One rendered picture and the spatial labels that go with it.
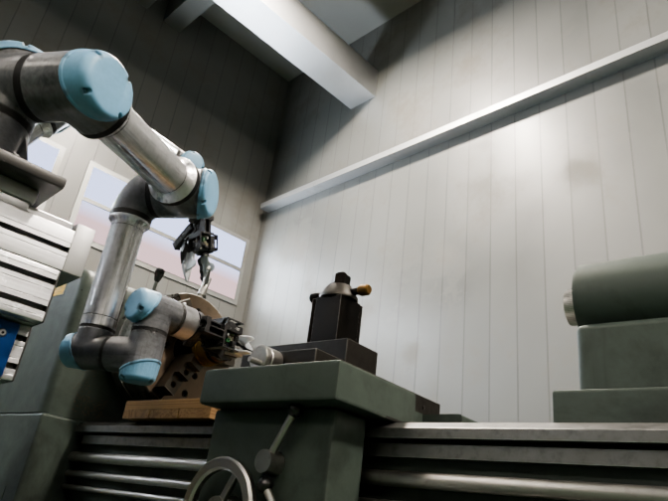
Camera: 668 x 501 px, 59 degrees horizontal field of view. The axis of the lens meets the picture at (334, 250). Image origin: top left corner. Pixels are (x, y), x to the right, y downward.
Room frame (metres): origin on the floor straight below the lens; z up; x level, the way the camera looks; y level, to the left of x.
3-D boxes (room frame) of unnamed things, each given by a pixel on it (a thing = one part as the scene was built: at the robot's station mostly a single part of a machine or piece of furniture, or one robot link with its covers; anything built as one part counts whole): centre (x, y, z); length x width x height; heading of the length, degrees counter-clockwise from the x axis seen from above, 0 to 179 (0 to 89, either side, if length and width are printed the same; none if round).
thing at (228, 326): (1.34, 0.26, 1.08); 0.12 x 0.09 x 0.08; 139
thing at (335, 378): (1.13, -0.09, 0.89); 0.53 x 0.30 x 0.06; 139
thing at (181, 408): (1.43, 0.19, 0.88); 0.36 x 0.30 x 0.04; 139
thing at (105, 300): (1.26, 0.49, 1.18); 0.12 x 0.11 x 0.49; 165
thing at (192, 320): (1.28, 0.31, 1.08); 0.08 x 0.05 x 0.08; 49
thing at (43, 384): (1.85, 0.71, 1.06); 0.59 x 0.48 x 0.39; 49
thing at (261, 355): (0.99, 0.10, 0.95); 0.07 x 0.04 x 0.04; 139
